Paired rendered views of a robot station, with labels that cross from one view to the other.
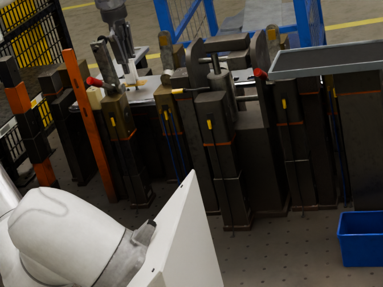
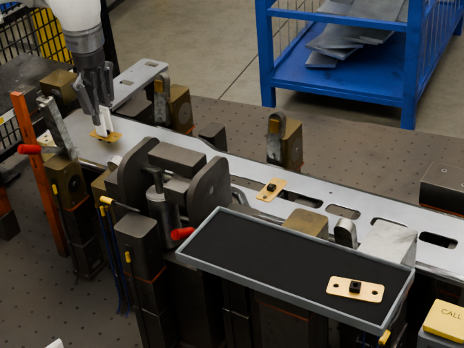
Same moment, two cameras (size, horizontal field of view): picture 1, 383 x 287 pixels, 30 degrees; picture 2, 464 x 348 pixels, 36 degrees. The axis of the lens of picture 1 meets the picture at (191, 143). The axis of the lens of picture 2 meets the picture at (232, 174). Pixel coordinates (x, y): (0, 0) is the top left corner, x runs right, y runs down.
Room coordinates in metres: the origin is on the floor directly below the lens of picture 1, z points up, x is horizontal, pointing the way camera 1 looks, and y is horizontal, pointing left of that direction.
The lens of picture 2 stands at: (0.62, -0.50, 1.97)
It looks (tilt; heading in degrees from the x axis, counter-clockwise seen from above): 36 degrees down; 12
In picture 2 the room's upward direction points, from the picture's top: 6 degrees counter-clockwise
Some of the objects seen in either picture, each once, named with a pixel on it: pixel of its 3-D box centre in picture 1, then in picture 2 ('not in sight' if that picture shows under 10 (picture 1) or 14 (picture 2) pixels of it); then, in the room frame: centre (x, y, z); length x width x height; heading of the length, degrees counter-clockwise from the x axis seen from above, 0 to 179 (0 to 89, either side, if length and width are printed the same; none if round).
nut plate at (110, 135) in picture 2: (133, 82); (105, 133); (2.04, 0.13, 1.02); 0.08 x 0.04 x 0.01; 67
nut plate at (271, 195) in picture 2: not in sight; (271, 188); (1.86, -0.31, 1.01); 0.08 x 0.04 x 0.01; 157
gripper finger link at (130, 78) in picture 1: (128, 73); (99, 123); (2.03, 0.13, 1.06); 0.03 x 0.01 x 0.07; 68
